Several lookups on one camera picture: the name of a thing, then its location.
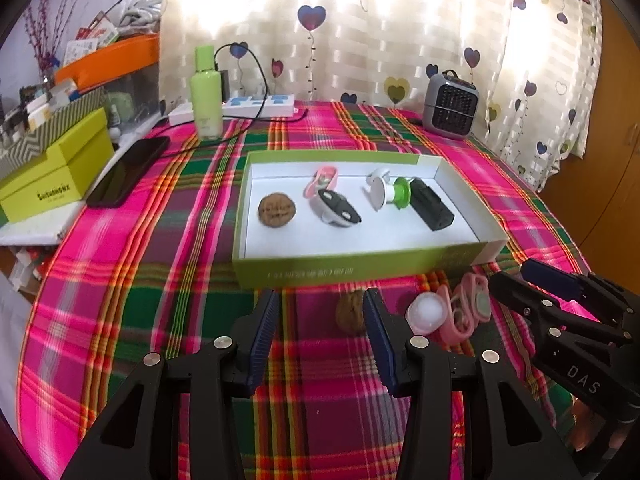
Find white side shelf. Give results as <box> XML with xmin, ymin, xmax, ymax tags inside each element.
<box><xmin>0</xmin><ymin>195</ymin><xmax>86</xmax><ymax>246</ymax></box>

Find grey zigzag patterned box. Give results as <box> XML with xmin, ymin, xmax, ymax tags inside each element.
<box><xmin>0</xmin><ymin>85</ymin><xmax>108</xmax><ymax>181</ymax></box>

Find green and white cardboard box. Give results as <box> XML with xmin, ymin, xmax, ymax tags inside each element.
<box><xmin>231</xmin><ymin>149</ymin><xmax>509</xmax><ymax>291</ymax></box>

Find lime green shoe box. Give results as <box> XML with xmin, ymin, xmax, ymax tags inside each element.
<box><xmin>0</xmin><ymin>107</ymin><xmax>116</xmax><ymax>226</ymax></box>

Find purple flower branches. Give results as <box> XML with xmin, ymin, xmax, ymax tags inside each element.
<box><xmin>25</xmin><ymin>0</ymin><xmax>83</xmax><ymax>71</ymax></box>

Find black smartphone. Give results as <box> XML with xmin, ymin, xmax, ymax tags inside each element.
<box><xmin>86</xmin><ymin>136</ymin><xmax>172</xmax><ymax>209</ymax></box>

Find clear plastic storage bin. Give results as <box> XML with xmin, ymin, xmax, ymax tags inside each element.
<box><xmin>90</xmin><ymin>67</ymin><xmax>163</xmax><ymax>131</ymax></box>

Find colourful paper packets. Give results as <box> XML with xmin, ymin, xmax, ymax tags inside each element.
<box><xmin>62</xmin><ymin>10</ymin><xmax>121</xmax><ymax>58</ymax></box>

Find brown walnut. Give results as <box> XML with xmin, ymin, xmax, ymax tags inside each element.
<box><xmin>257</xmin><ymin>192</ymin><xmax>297</xmax><ymax>230</ymax></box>
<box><xmin>335</xmin><ymin>290</ymin><xmax>368</xmax><ymax>333</ymax></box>

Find small grey heater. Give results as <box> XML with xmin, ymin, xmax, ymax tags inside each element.
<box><xmin>422</xmin><ymin>71</ymin><xmax>481</xmax><ymax>141</ymax></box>

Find black charging cable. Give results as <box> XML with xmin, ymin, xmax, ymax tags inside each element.
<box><xmin>160</xmin><ymin>42</ymin><xmax>311</xmax><ymax>161</ymax></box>

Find black oval magnet holder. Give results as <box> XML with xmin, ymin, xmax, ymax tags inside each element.
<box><xmin>310</xmin><ymin>187</ymin><xmax>362</xmax><ymax>228</ymax></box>

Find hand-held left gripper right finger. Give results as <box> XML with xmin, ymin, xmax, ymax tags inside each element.
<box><xmin>363</xmin><ymin>287</ymin><xmax>581</xmax><ymax>480</ymax></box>

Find pile of white cables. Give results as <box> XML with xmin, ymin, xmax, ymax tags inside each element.
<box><xmin>117</xmin><ymin>0</ymin><xmax>166</xmax><ymax>31</ymax></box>

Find small black device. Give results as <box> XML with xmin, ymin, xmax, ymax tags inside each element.
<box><xmin>410</xmin><ymin>177</ymin><xmax>456</xmax><ymax>231</ymax></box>

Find cream curtain with hearts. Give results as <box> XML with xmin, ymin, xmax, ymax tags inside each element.
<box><xmin>157</xmin><ymin>0</ymin><xmax>606</xmax><ymax>191</ymax></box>

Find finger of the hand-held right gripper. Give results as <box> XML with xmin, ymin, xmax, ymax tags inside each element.
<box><xmin>520</xmin><ymin>259</ymin><xmax>640</xmax><ymax>341</ymax></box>
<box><xmin>487</xmin><ymin>272</ymin><xmax>631</xmax><ymax>361</ymax></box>

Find light green lotion bottle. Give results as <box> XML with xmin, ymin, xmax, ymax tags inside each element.
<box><xmin>190</xmin><ymin>45</ymin><xmax>224</xmax><ymax>141</ymax></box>

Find pink clip with green pad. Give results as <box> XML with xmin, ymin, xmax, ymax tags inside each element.
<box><xmin>460</xmin><ymin>272</ymin><xmax>493</xmax><ymax>321</ymax></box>

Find white and green suction hook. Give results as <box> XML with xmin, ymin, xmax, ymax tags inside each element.
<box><xmin>367</xmin><ymin>177</ymin><xmax>416</xmax><ymax>211</ymax></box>

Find white round cap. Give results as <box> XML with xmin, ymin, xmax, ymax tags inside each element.
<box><xmin>405</xmin><ymin>295</ymin><xmax>446</xmax><ymax>336</ymax></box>

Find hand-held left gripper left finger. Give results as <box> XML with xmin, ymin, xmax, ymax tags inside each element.
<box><xmin>60</xmin><ymin>287</ymin><xmax>281</xmax><ymax>480</ymax></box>

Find white and blue power strip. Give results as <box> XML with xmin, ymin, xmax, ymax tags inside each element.
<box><xmin>169</xmin><ymin>92</ymin><xmax>296</xmax><ymax>126</ymax></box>

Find pink and green plaid tablecloth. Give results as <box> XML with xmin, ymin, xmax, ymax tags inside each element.
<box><xmin>15</xmin><ymin>100</ymin><xmax>616</xmax><ymax>480</ymax></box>

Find pink clip with white hook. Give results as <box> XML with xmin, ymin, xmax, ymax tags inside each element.
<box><xmin>303</xmin><ymin>164</ymin><xmax>342</xmax><ymax>197</ymax></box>

